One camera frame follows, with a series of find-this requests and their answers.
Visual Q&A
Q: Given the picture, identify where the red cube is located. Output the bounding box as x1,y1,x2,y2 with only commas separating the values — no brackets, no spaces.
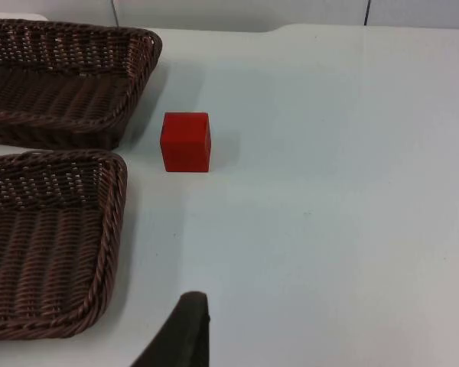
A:
160,112,212,173

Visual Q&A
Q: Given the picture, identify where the dark brown wicker basket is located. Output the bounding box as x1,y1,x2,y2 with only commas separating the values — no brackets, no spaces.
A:
0,18,164,152
0,149,129,342

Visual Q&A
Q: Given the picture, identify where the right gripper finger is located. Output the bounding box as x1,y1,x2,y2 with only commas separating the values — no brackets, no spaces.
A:
131,291,212,367

